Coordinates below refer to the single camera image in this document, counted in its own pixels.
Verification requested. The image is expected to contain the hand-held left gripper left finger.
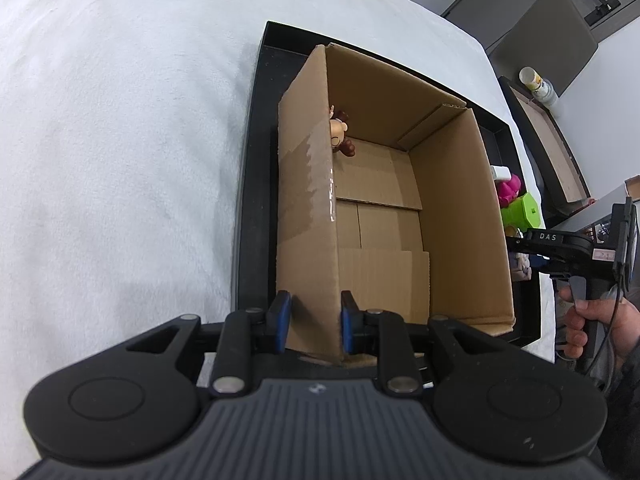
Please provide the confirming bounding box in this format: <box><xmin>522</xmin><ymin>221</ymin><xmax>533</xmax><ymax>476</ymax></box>
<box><xmin>125</xmin><ymin>290</ymin><xmax>292</xmax><ymax>397</ymax></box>

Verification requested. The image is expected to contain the lime green box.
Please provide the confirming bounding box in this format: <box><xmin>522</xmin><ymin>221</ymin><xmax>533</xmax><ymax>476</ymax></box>
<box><xmin>500</xmin><ymin>192</ymin><xmax>542</xmax><ymax>228</ymax></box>

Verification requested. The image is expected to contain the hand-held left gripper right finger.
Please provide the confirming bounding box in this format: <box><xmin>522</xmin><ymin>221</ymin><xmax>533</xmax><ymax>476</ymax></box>
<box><xmin>340</xmin><ymin>289</ymin><xmax>507</xmax><ymax>396</ymax></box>

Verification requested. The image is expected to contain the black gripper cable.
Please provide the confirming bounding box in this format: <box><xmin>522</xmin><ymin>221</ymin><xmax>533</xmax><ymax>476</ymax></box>
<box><xmin>582</xmin><ymin>260</ymin><xmax>628</xmax><ymax>392</ymax></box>

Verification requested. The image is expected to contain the pink plush-shaped toy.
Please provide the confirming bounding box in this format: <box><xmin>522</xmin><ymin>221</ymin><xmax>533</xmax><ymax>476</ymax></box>
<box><xmin>495</xmin><ymin>173</ymin><xmax>525</xmax><ymax>208</ymax></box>

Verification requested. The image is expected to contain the person's right hand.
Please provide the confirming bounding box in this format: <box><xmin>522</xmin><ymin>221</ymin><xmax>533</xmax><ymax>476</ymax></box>
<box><xmin>556</xmin><ymin>284</ymin><xmax>640</xmax><ymax>368</ymax></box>

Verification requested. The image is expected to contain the flat cardboard tray on floor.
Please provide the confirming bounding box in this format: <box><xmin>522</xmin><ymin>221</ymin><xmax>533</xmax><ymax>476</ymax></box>
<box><xmin>497</xmin><ymin>76</ymin><xmax>592</xmax><ymax>216</ymax></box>

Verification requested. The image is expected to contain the person's right forearm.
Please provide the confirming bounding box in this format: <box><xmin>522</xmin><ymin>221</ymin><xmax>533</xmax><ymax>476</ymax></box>
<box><xmin>597</xmin><ymin>347</ymin><xmax>640</xmax><ymax>480</ymax></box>

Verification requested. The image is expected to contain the black metal bracket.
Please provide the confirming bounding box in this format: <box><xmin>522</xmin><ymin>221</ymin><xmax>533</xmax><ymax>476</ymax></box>
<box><xmin>584</xmin><ymin>0</ymin><xmax>622</xmax><ymax>26</ymax></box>

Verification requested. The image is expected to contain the grey board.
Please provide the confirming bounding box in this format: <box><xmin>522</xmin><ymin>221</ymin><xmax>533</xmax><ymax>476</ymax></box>
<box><xmin>487</xmin><ymin>0</ymin><xmax>599</xmax><ymax>98</ymax></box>

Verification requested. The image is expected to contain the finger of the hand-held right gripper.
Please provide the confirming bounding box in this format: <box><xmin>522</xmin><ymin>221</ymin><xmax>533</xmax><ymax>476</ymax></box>
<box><xmin>505</xmin><ymin>229</ymin><xmax>581</xmax><ymax>263</ymax></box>

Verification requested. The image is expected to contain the cardboard box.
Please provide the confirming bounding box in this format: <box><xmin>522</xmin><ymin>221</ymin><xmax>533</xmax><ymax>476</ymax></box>
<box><xmin>276</xmin><ymin>44</ymin><xmax>517</xmax><ymax>366</ymax></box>

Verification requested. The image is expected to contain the black shallow tray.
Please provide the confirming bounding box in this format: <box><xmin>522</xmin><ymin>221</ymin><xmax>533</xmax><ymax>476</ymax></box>
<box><xmin>234</xmin><ymin>21</ymin><xmax>543</xmax><ymax>361</ymax></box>

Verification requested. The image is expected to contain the white plastic bottle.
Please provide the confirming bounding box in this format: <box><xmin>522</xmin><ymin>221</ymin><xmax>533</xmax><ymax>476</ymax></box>
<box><xmin>518</xmin><ymin>66</ymin><xmax>559</xmax><ymax>108</ymax></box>

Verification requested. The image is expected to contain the brown bear figurine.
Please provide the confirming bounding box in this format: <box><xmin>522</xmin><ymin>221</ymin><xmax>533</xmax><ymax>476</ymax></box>
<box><xmin>328</xmin><ymin>105</ymin><xmax>357</xmax><ymax>157</ymax></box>

